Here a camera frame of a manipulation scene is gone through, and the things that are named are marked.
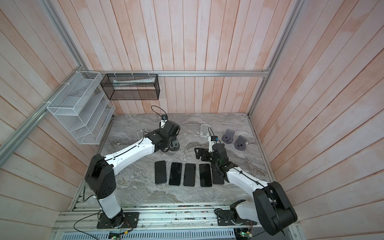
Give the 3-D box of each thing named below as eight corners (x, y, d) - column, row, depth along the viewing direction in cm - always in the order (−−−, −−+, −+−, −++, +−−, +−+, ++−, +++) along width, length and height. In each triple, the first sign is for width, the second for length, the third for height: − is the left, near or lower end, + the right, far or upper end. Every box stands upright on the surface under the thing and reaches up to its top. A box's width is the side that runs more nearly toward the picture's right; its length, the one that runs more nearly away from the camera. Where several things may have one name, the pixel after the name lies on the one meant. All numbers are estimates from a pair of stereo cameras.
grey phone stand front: (228, 145, 104) (231, 137, 97) (221, 140, 107) (223, 132, 100) (232, 141, 107) (236, 132, 100) (226, 136, 110) (229, 128, 102)
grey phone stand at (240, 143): (240, 152, 101) (244, 144, 93) (233, 145, 105) (236, 137, 97) (244, 150, 102) (248, 142, 94) (237, 142, 106) (241, 134, 98)
